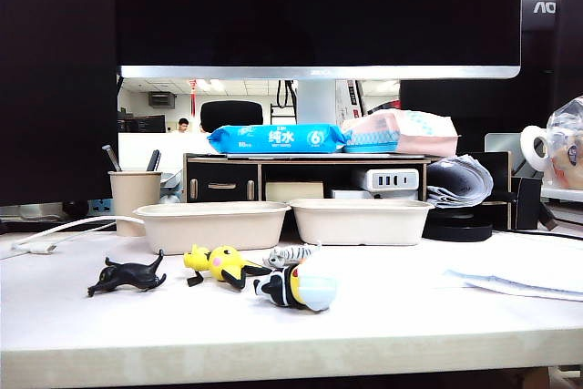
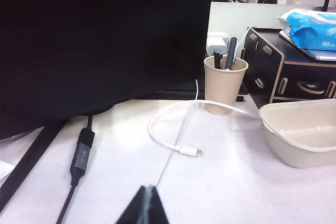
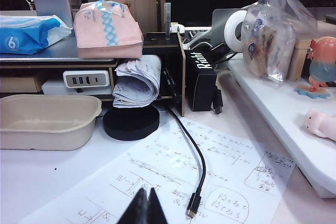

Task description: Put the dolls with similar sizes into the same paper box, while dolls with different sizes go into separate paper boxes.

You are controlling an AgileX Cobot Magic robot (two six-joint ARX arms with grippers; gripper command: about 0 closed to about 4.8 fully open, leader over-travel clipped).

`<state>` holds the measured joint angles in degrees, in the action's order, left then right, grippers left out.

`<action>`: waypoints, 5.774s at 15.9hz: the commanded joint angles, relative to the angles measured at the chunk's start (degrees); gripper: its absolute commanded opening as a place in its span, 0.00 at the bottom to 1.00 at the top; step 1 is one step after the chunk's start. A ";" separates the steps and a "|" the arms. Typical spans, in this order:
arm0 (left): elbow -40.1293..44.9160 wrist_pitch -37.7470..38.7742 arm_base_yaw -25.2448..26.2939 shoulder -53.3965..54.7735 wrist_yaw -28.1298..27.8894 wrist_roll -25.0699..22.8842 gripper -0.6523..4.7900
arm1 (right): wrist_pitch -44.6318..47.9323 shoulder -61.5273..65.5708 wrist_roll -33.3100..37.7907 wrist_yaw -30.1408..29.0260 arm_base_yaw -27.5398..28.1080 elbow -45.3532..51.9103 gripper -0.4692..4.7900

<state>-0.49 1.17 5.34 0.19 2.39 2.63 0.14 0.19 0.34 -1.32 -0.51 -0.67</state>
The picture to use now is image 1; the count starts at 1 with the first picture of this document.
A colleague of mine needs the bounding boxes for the grey striped cat doll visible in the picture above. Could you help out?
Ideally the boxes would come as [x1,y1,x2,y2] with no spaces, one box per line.
[266,242,322,270]

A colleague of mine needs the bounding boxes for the yellow pichu doll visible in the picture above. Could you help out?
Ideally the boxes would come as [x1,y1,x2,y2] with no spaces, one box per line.
[182,243,273,293]

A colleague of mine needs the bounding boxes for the black cat doll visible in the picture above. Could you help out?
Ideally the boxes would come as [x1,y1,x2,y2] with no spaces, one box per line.
[87,250,168,298]

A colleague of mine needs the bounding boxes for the small beige cardboard box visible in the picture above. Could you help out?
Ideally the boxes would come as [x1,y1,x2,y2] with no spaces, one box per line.
[265,180,325,202]

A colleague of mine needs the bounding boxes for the beige paper pulp box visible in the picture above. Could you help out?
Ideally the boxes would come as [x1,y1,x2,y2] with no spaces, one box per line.
[132,200,292,255]
[288,198,436,247]

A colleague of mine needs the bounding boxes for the black box with white lettering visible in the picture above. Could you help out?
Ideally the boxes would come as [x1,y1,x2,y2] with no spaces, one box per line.
[512,176,544,230]

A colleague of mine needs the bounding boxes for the blue wet wipes pack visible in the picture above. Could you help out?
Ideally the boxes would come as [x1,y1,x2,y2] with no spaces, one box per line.
[207,123,347,155]

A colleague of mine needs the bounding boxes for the black wooden desk organizer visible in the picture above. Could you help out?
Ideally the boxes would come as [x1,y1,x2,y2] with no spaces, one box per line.
[183,150,514,231]

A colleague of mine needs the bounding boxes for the black office chair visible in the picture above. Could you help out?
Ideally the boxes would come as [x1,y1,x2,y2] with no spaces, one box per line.
[199,100,264,134]

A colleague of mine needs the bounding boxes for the white roll-up banner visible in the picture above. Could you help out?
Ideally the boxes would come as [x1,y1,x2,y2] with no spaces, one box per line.
[336,78,366,119]

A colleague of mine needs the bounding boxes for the white USB charging hub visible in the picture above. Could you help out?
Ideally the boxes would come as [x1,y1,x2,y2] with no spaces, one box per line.
[363,168,420,191]

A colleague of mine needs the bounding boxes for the masked yellow black white doll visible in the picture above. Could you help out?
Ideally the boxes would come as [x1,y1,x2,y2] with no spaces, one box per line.
[252,259,339,312]

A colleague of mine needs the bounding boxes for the grey metallic desk object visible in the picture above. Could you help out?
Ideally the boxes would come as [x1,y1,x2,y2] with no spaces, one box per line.
[159,171,186,204]

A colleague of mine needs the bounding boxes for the pink tissue pack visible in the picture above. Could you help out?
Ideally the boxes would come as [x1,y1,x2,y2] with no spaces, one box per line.
[340,108,461,158]

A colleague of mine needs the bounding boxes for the white office partition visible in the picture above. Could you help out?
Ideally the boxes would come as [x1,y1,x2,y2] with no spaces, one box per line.
[117,131,210,169]

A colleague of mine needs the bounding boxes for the ceiling air conditioner unit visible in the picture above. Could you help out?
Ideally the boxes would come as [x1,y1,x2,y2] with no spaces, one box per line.
[148,91,178,108]

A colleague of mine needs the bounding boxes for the background desk monitors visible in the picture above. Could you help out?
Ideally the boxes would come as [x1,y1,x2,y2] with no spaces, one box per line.
[117,113,166,134]

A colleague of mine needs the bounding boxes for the large silver-bezel computer monitor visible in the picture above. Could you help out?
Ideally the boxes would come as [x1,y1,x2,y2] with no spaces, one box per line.
[113,0,523,138]

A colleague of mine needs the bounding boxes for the beige paper cup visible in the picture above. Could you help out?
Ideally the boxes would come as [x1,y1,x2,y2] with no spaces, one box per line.
[107,169,163,238]

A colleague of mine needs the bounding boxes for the rolled printed papers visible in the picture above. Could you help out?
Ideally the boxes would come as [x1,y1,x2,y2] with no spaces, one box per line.
[425,155,496,210]

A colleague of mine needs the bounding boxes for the black round disc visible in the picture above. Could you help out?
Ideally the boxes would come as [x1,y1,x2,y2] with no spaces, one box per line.
[422,209,495,243]

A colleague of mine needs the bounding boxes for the silver-tipped pen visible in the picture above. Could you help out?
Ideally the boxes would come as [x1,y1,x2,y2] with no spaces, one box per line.
[100,144,123,173]

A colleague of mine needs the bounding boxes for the white tape roll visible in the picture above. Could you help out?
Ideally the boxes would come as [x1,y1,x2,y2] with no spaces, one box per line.
[520,124,555,174]

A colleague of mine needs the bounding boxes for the black monitor with dark stand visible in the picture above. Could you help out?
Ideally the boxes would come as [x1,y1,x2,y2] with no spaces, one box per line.
[0,0,118,233]

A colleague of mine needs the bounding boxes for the white paper sheets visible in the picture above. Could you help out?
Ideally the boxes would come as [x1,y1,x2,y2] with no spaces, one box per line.
[444,265,583,303]

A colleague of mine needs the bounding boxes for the white desk riser shelf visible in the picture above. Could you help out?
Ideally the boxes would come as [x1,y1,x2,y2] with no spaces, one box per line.
[540,186,583,203]

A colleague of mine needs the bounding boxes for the clear plastic bag with contents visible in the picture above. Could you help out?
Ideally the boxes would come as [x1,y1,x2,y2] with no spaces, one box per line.
[545,95,583,190]

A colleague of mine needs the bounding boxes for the black AOC monitor back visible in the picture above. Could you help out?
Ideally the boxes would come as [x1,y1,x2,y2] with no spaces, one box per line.
[399,0,559,153]

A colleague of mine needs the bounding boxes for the dark panel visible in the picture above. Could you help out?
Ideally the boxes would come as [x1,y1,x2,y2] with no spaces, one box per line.
[548,0,583,112]

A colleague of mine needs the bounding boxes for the black plug with cable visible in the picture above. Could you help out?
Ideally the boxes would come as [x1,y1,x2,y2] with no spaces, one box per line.
[494,200,583,241]

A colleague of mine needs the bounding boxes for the white cable with connector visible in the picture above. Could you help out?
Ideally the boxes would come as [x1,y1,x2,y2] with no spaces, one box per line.
[11,214,147,254]

